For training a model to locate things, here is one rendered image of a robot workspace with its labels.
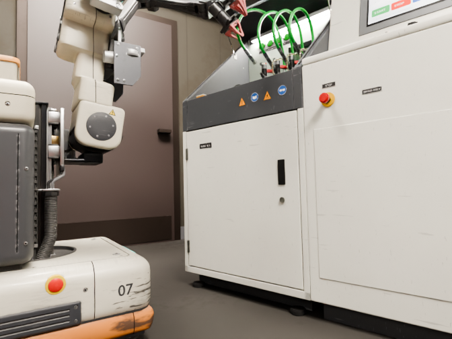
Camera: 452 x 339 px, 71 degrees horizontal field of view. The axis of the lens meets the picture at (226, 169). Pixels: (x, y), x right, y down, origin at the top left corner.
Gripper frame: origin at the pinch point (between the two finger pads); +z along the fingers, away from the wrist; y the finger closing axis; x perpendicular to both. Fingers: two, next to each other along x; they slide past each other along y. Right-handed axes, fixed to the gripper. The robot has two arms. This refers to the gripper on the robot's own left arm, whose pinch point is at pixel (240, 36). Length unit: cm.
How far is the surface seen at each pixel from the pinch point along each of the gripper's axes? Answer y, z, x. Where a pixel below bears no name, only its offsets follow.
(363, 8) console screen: -40, 31, -22
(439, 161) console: -62, 75, 39
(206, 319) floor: 6, 71, 106
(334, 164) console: -34, 62, 44
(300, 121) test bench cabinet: -26, 44, 34
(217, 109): 9.8, 17.3, 33.1
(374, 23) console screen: -43, 38, -15
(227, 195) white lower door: 14, 48, 59
